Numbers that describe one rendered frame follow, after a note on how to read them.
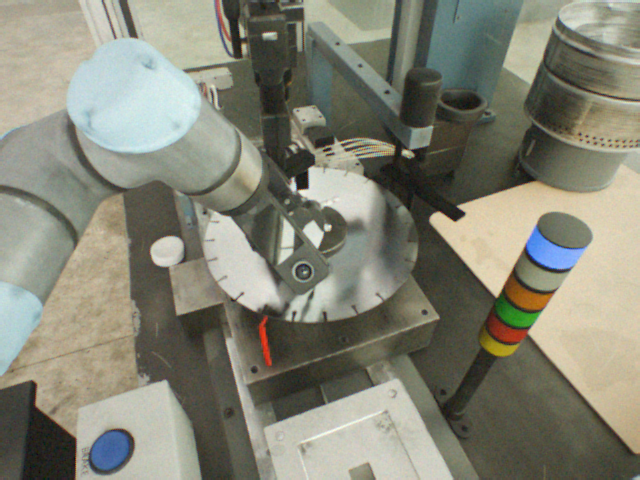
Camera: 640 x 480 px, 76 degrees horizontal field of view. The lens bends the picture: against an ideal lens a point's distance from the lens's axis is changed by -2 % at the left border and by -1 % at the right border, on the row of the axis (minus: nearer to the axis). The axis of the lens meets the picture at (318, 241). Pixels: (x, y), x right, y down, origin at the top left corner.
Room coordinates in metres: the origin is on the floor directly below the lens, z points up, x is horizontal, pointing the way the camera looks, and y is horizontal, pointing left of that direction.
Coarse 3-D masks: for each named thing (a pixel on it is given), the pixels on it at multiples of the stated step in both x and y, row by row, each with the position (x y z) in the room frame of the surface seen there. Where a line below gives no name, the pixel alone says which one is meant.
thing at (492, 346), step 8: (480, 336) 0.26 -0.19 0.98; (488, 336) 0.25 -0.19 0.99; (480, 344) 0.25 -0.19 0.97; (488, 344) 0.24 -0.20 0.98; (496, 344) 0.24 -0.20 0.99; (504, 344) 0.23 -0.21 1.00; (512, 344) 0.23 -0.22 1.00; (488, 352) 0.24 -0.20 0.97; (496, 352) 0.23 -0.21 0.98; (504, 352) 0.23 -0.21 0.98; (512, 352) 0.24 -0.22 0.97
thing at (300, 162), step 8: (264, 40) 0.49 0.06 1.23; (272, 152) 0.51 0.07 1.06; (280, 152) 0.51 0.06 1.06; (304, 152) 0.56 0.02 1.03; (280, 160) 0.51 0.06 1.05; (288, 160) 0.54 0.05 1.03; (296, 160) 0.54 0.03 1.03; (304, 160) 0.54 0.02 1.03; (312, 160) 0.55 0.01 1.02; (280, 168) 0.51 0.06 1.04; (288, 168) 0.52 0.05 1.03; (296, 168) 0.52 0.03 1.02; (304, 168) 0.54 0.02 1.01; (288, 176) 0.51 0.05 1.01; (296, 176) 0.53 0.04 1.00; (304, 176) 0.54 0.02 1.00; (296, 184) 0.53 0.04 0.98; (304, 184) 0.54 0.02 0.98
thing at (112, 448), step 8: (112, 432) 0.17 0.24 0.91; (120, 432) 0.17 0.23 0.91; (104, 440) 0.16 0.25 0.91; (112, 440) 0.16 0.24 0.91; (120, 440) 0.16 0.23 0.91; (128, 440) 0.16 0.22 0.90; (96, 448) 0.15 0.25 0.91; (104, 448) 0.15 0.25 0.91; (112, 448) 0.15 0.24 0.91; (120, 448) 0.15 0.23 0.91; (128, 448) 0.15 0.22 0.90; (96, 456) 0.14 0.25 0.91; (104, 456) 0.14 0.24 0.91; (112, 456) 0.14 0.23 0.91; (120, 456) 0.14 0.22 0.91; (96, 464) 0.13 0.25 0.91; (104, 464) 0.13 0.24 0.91; (112, 464) 0.13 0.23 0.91
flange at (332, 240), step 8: (328, 208) 0.50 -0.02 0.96; (328, 216) 0.48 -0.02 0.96; (336, 216) 0.48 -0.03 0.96; (336, 224) 0.46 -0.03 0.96; (344, 224) 0.46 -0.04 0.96; (328, 232) 0.44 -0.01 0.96; (336, 232) 0.45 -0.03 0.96; (344, 232) 0.45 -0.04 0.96; (328, 240) 0.43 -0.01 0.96; (336, 240) 0.43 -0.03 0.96; (344, 240) 0.44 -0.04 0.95; (320, 248) 0.41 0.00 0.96; (328, 248) 0.41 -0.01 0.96; (336, 248) 0.42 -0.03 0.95
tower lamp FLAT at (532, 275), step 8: (520, 256) 0.26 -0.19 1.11; (528, 256) 0.25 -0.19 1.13; (520, 264) 0.25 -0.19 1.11; (528, 264) 0.25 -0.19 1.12; (536, 264) 0.24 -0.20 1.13; (520, 272) 0.25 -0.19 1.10; (528, 272) 0.24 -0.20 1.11; (536, 272) 0.24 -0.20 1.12; (544, 272) 0.24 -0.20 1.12; (552, 272) 0.23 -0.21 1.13; (560, 272) 0.23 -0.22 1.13; (568, 272) 0.24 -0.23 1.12; (520, 280) 0.25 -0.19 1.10; (528, 280) 0.24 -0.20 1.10; (536, 280) 0.24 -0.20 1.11; (544, 280) 0.23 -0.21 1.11; (552, 280) 0.23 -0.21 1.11; (560, 280) 0.23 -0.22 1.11; (536, 288) 0.23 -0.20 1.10; (544, 288) 0.23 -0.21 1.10; (552, 288) 0.23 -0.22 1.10
